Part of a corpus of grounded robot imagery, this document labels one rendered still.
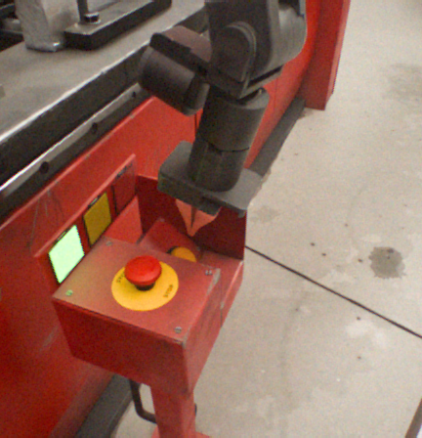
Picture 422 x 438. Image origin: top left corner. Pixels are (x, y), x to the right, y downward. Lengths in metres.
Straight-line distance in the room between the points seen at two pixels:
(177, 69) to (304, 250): 1.29
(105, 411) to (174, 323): 0.81
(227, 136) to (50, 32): 0.48
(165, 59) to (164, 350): 0.29
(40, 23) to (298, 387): 1.06
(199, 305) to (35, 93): 0.39
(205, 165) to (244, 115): 0.07
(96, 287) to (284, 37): 0.31
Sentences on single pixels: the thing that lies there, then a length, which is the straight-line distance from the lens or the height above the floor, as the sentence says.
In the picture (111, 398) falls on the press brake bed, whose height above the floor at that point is 0.05.
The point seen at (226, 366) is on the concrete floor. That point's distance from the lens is 1.34.
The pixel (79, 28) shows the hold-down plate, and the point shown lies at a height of 0.91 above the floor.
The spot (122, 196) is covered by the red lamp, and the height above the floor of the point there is 0.81.
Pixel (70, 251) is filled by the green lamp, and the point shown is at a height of 0.81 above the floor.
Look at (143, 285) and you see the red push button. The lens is 0.47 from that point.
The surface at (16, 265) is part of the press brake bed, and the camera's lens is 0.68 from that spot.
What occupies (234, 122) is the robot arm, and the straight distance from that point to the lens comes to 0.41.
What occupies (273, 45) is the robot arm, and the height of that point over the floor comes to 1.03.
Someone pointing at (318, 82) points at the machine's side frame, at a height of 0.16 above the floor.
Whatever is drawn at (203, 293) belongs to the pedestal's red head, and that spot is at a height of 0.78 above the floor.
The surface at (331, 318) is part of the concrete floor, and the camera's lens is 1.48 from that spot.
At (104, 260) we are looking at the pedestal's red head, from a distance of 0.53.
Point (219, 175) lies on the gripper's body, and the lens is 0.45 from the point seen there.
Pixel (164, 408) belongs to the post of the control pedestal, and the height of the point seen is 0.45.
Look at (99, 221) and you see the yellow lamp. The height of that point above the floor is 0.81.
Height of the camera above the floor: 1.15
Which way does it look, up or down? 42 degrees down
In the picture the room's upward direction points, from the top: straight up
